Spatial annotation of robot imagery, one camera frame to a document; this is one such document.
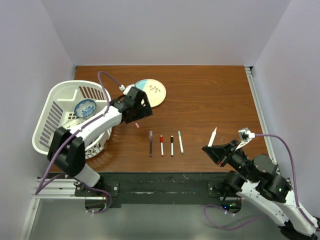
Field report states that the white black-tip marker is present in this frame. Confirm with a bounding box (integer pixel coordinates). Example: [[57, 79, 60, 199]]
[[177, 131, 184, 154]]

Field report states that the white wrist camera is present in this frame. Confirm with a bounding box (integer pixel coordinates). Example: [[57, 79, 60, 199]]
[[123, 84, 136, 95], [236, 127, 255, 150]]

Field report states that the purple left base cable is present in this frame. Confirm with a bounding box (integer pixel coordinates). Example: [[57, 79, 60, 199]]
[[77, 183, 113, 215]]

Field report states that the cream and teal plate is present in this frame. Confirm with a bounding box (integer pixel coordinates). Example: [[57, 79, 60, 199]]
[[135, 78, 167, 108]]

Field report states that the red marker pen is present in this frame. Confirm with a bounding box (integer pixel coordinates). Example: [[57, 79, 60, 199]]
[[159, 135, 164, 157]]

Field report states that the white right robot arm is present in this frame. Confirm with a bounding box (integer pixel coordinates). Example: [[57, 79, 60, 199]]
[[202, 140, 320, 240]]

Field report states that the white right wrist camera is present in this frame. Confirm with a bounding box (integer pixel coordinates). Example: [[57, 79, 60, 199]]
[[236, 127, 255, 150]]

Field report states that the purple pen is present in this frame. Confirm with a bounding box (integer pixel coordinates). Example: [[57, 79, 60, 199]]
[[149, 130, 153, 157]]

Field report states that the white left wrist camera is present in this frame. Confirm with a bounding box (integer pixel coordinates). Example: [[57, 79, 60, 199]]
[[123, 84, 136, 95]]

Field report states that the aluminium frame rail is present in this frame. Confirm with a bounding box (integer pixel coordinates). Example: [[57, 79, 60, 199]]
[[244, 65, 296, 201]]

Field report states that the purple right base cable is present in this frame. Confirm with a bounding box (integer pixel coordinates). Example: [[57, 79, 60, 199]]
[[204, 204, 270, 231]]

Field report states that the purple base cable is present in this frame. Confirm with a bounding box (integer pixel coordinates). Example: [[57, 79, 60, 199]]
[[77, 183, 113, 215], [204, 204, 270, 231]]

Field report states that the watermelon patterned plate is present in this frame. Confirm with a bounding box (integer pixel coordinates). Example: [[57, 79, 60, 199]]
[[62, 118, 86, 129]]

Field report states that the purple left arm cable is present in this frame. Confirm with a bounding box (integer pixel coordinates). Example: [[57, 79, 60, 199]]
[[34, 71, 125, 196]]

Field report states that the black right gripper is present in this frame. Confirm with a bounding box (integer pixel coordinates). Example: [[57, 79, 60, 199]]
[[202, 138, 257, 182]]

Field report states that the blue patterned bowl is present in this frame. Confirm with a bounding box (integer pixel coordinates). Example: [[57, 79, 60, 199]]
[[74, 99, 97, 119]]

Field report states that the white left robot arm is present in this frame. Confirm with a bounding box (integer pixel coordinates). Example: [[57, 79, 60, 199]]
[[47, 86, 153, 196]]

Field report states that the pink marker pen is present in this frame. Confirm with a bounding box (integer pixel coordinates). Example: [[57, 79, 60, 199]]
[[207, 127, 217, 147]]

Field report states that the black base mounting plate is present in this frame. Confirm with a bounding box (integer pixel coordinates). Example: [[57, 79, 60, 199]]
[[74, 171, 253, 210]]

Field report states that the grey silver pen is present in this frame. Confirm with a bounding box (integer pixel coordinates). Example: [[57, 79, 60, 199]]
[[170, 135, 174, 157]]

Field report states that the white plastic dish basket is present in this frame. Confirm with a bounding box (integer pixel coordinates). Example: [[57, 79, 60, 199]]
[[32, 80, 107, 155]]

